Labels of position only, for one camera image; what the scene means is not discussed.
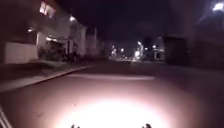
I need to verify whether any dark asphalt road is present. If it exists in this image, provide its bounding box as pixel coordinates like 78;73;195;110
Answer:
0;60;224;128

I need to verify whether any row of buildings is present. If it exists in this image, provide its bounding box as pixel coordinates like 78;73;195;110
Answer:
85;28;109;60

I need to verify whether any dark building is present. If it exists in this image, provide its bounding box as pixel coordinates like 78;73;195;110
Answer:
162;35;189;66

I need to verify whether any white building with lit sign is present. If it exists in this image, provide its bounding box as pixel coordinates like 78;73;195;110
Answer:
0;0;88;63

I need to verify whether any pale kerb strip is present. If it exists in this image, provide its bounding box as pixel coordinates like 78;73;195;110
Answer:
0;64;93;93

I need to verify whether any street lamp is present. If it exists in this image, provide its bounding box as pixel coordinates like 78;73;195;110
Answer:
211;1;224;14

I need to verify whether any pale wall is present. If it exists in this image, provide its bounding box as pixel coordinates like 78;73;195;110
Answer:
3;41;39;65

